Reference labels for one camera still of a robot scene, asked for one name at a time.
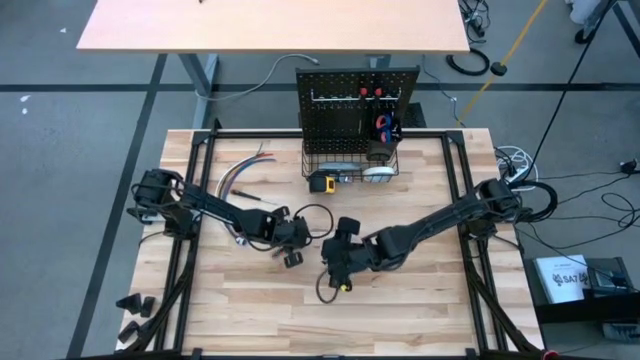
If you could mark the white tape roll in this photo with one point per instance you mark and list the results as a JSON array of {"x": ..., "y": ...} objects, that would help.
[{"x": 377, "y": 174}]

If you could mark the black metal pegboard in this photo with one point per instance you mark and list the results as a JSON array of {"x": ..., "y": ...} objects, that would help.
[{"x": 340, "y": 125}]

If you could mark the black side shelf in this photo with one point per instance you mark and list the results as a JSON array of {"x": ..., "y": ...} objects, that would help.
[{"x": 575, "y": 312}]

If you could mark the dark electronic device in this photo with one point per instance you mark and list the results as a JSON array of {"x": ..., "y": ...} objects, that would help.
[{"x": 607, "y": 280}]

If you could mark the black pegboard bin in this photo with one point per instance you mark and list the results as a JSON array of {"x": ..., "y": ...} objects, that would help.
[{"x": 382, "y": 152}]

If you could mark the red tape band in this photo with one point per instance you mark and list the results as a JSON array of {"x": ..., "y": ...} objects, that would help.
[{"x": 550, "y": 355}]

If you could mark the black triangular bracket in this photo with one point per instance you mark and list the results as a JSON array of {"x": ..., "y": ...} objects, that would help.
[
  {"x": 131, "y": 305},
  {"x": 147, "y": 307},
  {"x": 129, "y": 331}
]

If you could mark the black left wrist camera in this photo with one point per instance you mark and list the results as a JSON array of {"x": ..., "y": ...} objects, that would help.
[{"x": 280, "y": 212}]

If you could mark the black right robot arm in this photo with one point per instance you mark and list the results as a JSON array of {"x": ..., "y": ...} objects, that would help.
[{"x": 440, "y": 215}]

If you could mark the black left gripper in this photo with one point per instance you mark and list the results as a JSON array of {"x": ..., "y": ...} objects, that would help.
[{"x": 295, "y": 237}]

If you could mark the light wooden desk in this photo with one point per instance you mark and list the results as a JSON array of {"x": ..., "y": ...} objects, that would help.
[{"x": 275, "y": 25}]

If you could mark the grey flat device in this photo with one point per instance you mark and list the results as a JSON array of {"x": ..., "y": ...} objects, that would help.
[{"x": 622, "y": 332}]

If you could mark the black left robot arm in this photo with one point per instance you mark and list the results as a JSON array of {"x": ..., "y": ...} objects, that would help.
[{"x": 215, "y": 205}]

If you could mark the yellow black tape measure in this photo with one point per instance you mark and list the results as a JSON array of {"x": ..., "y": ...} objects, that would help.
[{"x": 322, "y": 184}]

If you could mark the black floor plug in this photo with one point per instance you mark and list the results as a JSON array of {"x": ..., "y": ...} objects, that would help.
[{"x": 631, "y": 166}]

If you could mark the black aluminium table frame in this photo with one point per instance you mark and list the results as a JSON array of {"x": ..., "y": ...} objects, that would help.
[{"x": 250, "y": 134}]

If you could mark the black wheeled stand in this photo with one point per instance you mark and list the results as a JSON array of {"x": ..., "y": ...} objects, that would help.
[{"x": 595, "y": 20}]

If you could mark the white printed booklet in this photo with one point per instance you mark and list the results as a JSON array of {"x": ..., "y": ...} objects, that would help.
[{"x": 560, "y": 277}]

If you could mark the grey utility knife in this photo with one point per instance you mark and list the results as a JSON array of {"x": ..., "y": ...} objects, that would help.
[{"x": 337, "y": 166}]

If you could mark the white power strip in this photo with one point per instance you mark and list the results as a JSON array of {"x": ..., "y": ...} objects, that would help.
[{"x": 515, "y": 172}]

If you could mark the black round weight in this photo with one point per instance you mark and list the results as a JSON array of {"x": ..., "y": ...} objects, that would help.
[{"x": 498, "y": 68}]

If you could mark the black red-tipped screwdriver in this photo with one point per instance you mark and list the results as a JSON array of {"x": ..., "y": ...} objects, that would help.
[
  {"x": 363, "y": 92},
  {"x": 250, "y": 196},
  {"x": 378, "y": 92}
]

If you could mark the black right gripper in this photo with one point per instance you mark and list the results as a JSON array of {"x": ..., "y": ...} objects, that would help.
[{"x": 345, "y": 257}]

